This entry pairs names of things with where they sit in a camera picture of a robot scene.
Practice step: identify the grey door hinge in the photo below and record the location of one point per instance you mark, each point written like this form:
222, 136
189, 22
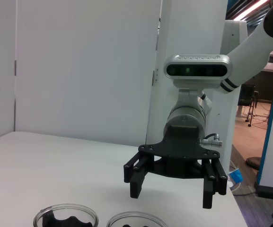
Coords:
15, 67

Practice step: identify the black round stand base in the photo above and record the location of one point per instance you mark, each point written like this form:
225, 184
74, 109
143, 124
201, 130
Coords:
253, 163

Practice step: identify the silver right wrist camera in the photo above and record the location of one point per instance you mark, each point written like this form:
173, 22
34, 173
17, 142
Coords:
197, 71

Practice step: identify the blue paper cup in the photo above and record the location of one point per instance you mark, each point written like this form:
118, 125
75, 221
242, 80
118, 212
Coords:
236, 176

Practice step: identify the black rectangular box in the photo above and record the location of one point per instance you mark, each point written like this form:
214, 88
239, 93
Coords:
270, 192

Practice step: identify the black office chair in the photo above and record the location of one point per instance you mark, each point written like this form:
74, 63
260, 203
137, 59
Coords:
246, 94

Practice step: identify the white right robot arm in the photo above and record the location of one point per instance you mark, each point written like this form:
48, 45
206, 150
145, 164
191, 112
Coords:
249, 47

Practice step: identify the white robot torso column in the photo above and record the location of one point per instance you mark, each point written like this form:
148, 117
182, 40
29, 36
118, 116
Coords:
233, 37

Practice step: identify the ceiling light strip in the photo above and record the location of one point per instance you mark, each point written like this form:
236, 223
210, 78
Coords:
247, 9

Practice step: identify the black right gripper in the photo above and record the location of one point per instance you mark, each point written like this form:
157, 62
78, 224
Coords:
181, 151

